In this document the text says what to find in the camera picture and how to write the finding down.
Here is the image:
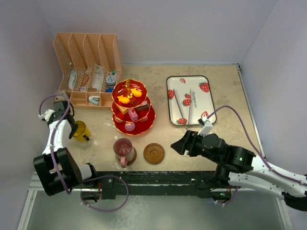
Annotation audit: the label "red three-tier cake stand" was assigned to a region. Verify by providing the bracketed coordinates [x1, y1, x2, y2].
[111, 79, 156, 136]

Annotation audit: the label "white blue tube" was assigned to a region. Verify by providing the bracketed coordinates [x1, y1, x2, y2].
[68, 69, 77, 91]

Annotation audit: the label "metal serving tongs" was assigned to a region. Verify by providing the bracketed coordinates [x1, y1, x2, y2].
[173, 88, 191, 130]

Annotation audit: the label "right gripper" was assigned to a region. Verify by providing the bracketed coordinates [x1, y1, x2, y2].
[170, 130, 222, 164]

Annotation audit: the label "brown round coaster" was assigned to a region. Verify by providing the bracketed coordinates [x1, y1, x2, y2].
[143, 143, 165, 165]
[115, 147, 137, 168]

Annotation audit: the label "orange fish pastry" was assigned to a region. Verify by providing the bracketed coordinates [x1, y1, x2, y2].
[117, 95, 130, 104]
[131, 88, 142, 98]

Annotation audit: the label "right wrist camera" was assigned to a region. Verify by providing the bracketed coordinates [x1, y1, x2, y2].
[198, 116, 213, 137]

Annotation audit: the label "peach desk file organizer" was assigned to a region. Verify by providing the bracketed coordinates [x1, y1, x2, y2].
[53, 33, 123, 110]

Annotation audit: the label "yellow mug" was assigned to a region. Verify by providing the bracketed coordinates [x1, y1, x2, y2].
[73, 121, 91, 142]

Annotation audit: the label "pink striped cake slice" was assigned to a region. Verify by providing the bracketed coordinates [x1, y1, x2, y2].
[128, 108, 138, 121]

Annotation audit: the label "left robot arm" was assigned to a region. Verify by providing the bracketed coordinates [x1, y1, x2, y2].
[33, 101, 99, 196]

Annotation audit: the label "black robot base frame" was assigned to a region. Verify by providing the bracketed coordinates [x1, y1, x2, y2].
[77, 171, 236, 201]

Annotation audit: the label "pink mug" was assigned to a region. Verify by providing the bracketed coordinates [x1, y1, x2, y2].
[113, 138, 133, 156]

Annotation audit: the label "small carton box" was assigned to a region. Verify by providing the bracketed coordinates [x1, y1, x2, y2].
[57, 90, 66, 96]

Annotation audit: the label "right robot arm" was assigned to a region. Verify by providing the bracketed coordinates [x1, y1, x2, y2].
[171, 130, 307, 211]

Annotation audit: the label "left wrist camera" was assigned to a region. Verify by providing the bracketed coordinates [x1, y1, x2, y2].
[38, 109, 55, 122]

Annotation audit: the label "chocolate cake slice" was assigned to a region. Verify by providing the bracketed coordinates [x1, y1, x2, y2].
[136, 101, 150, 111]

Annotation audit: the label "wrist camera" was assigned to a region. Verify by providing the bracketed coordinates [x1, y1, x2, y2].
[38, 109, 55, 122]
[198, 116, 213, 137]

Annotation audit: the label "white strawberry enamel tray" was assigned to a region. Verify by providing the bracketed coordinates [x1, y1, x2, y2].
[166, 75, 215, 126]

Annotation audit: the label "pink heart cake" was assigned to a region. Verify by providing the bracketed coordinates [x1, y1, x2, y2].
[139, 115, 148, 122]

